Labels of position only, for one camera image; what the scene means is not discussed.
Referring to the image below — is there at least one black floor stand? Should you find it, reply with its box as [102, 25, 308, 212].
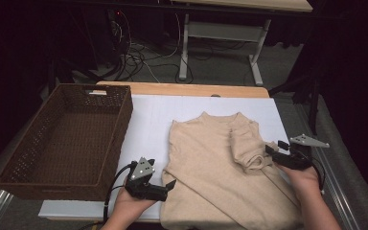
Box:
[267, 71, 323, 137]

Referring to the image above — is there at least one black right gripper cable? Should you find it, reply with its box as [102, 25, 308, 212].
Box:
[310, 155, 328, 196]

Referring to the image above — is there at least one long aluminium rail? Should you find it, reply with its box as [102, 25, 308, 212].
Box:
[293, 102, 362, 230]

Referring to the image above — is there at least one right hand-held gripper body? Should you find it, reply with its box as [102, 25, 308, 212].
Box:
[273, 133, 331, 171]

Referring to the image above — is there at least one brown woven basket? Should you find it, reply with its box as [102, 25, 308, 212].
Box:
[0, 83, 134, 202]

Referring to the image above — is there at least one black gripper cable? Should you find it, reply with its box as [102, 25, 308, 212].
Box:
[103, 161, 139, 225]
[310, 155, 328, 196]

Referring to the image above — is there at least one tangle of floor cables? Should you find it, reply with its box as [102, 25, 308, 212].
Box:
[108, 12, 212, 84]

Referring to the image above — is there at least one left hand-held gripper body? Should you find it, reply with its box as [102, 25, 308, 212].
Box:
[124, 156, 169, 202]

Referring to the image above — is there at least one black computer tower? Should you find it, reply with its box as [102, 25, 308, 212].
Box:
[106, 9, 132, 58]

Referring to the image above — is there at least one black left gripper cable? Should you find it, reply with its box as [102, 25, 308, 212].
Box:
[103, 161, 139, 225]

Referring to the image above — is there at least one person's right hand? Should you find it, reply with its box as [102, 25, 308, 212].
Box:
[276, 162, 321, 194]

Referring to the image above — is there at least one person's left hand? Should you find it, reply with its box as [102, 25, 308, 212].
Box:
[108, 186, 158, 225]

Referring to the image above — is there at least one desk with white metal legs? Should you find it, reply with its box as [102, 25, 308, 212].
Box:
[171, 0, 314, 87]

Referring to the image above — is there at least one beige knit sweater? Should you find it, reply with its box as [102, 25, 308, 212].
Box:
[159, 111, 305, 230]

